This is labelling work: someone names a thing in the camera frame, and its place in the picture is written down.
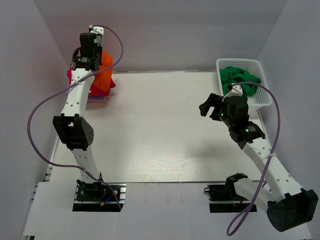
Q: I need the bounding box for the green t-shirt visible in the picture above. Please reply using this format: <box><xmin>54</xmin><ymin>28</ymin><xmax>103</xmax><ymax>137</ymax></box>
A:
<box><xmin>219</xmin><ymin>66</ymin><xmax>262</xmax><ymax>101</ymax></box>

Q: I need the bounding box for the white plastic basket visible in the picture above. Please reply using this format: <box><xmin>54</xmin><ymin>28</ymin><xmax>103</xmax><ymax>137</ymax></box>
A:
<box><xmin>216</xmin><ymin>58</ymin><xmax>272</xmax><ymax>110</ymax></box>

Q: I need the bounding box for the folded magenta t-shirt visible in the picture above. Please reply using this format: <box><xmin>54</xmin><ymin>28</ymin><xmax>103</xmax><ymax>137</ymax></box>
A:
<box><xmin>67</xmin><ymin>62</ymin><xmax>116</xmax><ymax>97</ymax></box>

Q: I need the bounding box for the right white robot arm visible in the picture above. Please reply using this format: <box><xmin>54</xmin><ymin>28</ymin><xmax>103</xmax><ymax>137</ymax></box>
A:
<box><xmin>199</xmin><ymin>93</ymin><xmax>319</xmax><ymax>232</ymax></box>

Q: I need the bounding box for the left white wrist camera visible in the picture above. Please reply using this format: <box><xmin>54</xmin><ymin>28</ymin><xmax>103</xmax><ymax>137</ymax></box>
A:
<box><xmin>88</xmin><ymin>25</ymin><xmax>104</xmax><ymax>47</ymax></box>

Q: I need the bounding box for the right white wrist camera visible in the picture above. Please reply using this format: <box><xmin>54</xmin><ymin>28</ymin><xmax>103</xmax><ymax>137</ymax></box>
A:
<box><xmin>222</xmin><ymin>84</ymin><xmax>243</xmax><ymax>102</ymax></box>

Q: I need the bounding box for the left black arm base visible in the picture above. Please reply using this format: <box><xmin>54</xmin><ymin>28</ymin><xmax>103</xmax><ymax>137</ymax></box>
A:
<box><xmin>72</xmin><ymin>179</ymin><xmax>126</xmax><ymax>213</ymax></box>

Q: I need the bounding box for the orange t-shirt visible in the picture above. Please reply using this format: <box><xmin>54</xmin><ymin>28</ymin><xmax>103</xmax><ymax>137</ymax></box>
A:
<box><xmin>92</xmin><ymin>50</ymin><xmax>114</xmax><ymax>93</ymax></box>

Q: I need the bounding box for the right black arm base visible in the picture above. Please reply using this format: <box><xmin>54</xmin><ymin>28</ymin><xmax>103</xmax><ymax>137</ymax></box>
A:
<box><xmin>203</xmin><ymin>184</ymin><xmax>250</xmax><ymax>214</ymax></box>

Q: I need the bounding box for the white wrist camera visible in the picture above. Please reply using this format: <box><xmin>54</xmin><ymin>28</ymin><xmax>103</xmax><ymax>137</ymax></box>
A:
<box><xmin>88</xmin><ymin>25</ymin><xmax>104</xmax><ymax>47</ymax></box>
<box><xmin>222</xmin><ymin>84</ymin><xmax>243</xmax><ymax>102</ymax></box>

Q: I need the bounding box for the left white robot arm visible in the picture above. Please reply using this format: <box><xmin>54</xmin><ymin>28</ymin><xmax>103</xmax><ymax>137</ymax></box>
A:
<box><xmin>52</xmin><ymin>31</ymin><xmax>106</xmax><ymax>200</ymax></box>

